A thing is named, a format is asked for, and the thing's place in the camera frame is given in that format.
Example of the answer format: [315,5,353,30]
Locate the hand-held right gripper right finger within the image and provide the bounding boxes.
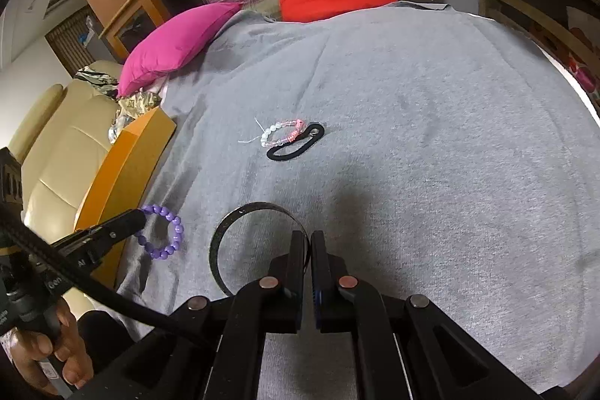
[310,230,556,400]

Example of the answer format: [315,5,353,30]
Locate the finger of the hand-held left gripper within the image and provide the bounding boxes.
[49,209,147,266]

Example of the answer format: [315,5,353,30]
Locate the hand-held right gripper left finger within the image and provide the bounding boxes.
[91,230,311,400]

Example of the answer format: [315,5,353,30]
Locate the orange cardboard box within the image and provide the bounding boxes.
[73,106,178,289]

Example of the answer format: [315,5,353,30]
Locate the purple bead bracelet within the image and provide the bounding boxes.
[135,204,184,261]

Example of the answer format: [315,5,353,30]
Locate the dark metal bangle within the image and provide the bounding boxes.
[208,202,313,298]

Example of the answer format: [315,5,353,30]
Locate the person's left hand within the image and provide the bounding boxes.
[7,301,97,398]

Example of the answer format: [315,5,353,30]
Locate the beige leather sofa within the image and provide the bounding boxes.
[8,60,128,304]

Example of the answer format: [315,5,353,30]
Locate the beige floral cloth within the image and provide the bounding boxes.
[107,93,163,144]

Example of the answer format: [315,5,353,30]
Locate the black white striped cloth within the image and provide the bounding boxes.
[74,64,121,99]

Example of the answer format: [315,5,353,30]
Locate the grey cloth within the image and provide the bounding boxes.
[112,1,600,400]

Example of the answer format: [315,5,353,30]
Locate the wooden slat shutter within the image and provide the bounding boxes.
[44,13,102,64]

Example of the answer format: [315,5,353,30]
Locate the magenta pillow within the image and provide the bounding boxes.
[117,1,243,99]

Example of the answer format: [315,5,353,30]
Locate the white red print bag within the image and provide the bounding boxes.
[564,6,600,97]

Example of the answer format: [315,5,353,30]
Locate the black hair tie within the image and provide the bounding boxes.
[265,122,326,162]

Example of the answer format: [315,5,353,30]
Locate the pink white bead bracelet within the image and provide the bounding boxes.
[238,117,306,150]

